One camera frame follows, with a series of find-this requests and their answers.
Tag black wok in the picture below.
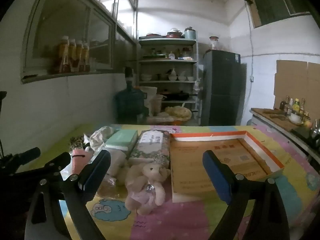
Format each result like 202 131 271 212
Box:
160 91 197 102

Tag aluminium sliding window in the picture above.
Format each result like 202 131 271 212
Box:
21 0 138 83

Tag pot with glass lid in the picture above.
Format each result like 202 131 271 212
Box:
167 28 183 39

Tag green tissue box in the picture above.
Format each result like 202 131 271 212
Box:
104 129 139 153

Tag white metal shelf rack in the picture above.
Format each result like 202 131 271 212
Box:
137 37 199 125

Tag white bucket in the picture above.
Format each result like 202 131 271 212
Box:
139 86 158 117

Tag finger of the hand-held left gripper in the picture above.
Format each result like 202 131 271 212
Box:
37 151 72 181
0 147 41 175

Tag leopard print cloth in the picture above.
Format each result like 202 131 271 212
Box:
69 134 87 151

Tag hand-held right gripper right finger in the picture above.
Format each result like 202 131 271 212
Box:
202 150 291 240

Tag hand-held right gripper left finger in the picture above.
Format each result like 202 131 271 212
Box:
25 149 112 240

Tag black stove top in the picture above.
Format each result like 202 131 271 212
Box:
291 126 320 148

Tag white crumpled cloth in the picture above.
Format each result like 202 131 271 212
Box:
89 126 114 153

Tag white bowl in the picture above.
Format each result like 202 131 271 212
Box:
289 112 304 125

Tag translucent plastic container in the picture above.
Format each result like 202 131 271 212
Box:
150 94 165 116

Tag glass jar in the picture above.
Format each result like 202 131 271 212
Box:
209 36 220 50

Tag basket of dried food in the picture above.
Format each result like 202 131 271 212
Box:
164 106 192 120

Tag colourful cartoon play mat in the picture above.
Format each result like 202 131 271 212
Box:
57 124 320 240

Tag cream teddy bear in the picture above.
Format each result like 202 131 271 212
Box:
124 163 172 215

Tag pink towel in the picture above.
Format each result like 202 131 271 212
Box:
72 148 93 175

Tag dark refrigerator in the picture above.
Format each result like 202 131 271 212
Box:
201 50 247 127

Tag kitchen counter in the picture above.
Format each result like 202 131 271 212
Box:
250 107 320 157

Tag floral tissue pack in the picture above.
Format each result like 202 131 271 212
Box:
127 129 171 167

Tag blue water jug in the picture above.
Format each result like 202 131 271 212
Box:
115 82 147 123

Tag orange-edged cardboard box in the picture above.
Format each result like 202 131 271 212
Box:
170 131 285 203

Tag beige cloth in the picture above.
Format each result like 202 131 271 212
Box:
96 149 129 198

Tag cluster of condiment bottles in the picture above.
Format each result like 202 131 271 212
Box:
279 96 312 128

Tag light blue kettle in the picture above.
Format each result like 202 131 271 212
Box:
184 27 196 40

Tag cardboard sheet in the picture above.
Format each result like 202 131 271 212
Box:
272 60 320 111

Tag green screened window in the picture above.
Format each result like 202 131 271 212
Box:
244 0 314 28

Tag metal faucet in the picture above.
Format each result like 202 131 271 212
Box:
310 119 320 141

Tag row of white bowls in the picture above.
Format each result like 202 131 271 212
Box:
139 72 196 82

